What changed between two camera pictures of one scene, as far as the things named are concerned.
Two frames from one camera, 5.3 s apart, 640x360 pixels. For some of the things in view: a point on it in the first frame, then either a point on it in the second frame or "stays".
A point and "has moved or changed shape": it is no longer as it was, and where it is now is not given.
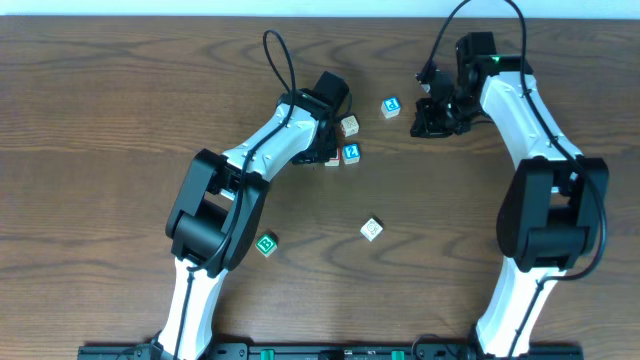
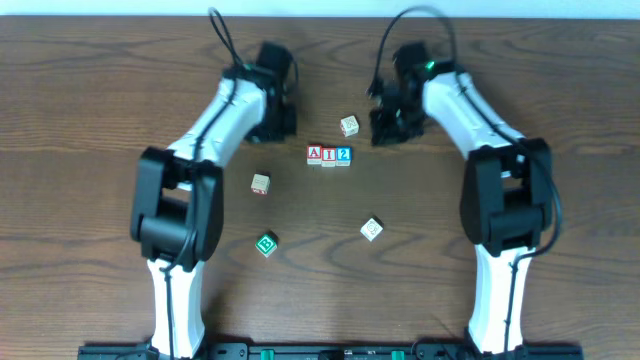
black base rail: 331,351 stays
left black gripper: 314,157 -> 279,125
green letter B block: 266,245 stays
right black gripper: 430,122 -> 388,125
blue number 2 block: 351,153 has moved or changed shape
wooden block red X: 349,126 stays
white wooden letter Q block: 371,229 stays
